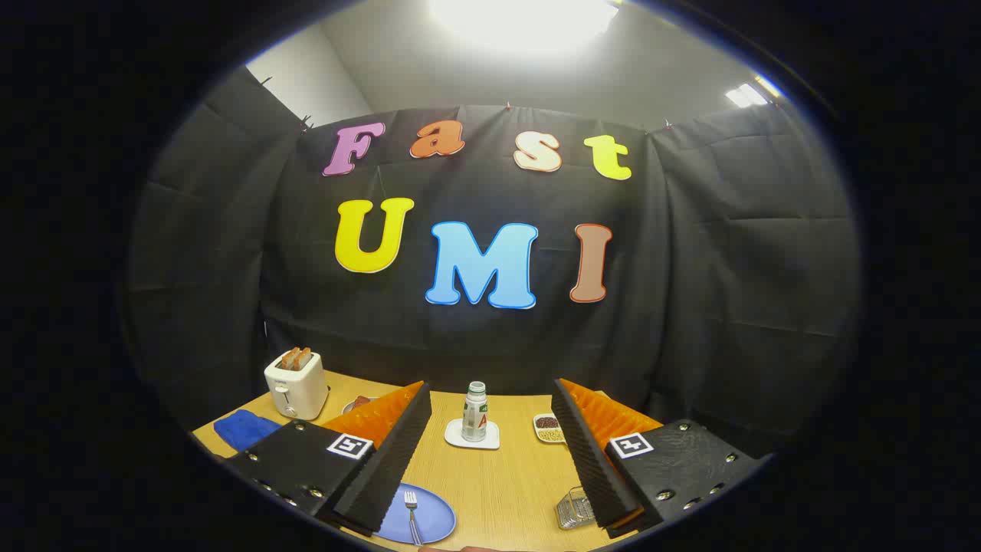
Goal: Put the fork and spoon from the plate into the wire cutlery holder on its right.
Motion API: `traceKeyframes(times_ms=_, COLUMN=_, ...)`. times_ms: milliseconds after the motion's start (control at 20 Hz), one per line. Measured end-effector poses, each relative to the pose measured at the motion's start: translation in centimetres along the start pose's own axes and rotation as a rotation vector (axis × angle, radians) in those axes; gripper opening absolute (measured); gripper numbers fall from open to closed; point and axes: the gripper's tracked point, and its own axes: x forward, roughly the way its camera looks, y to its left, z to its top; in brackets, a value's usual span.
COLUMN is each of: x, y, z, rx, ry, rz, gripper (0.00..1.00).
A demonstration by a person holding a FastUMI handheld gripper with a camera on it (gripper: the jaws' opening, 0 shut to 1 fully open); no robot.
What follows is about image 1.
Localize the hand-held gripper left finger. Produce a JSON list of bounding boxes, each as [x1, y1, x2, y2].
[[222, 379, 434, 537]]

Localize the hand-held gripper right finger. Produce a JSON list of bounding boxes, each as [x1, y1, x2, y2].
[[550, 377, 771, 539]]

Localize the checked-handle fork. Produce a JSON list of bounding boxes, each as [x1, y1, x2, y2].
[[404, 491, 424, 547]]

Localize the white square coaster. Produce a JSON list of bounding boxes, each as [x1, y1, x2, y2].
[[445, 418, 501, 451]]

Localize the blue round plate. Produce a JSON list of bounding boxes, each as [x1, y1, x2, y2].
[[376, 482, 458, 546]]

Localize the white drink bottle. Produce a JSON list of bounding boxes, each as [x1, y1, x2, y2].
[[461, 381, 489, 442]]

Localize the white toaster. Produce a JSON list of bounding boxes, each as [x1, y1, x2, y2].
[[264, 349, 330, 421]]

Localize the blue folded towel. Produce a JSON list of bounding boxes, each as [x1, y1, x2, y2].
[[213, 409, 283, 453]]

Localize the small ceiling light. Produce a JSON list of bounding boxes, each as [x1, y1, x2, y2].
[[724, 73, 783, 108]]

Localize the large ceiling light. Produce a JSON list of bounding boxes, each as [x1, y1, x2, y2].
[[429, 0, 622, 47]]

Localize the metal wire basket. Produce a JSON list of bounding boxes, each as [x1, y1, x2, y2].
[[555, 486, 597, 531]]

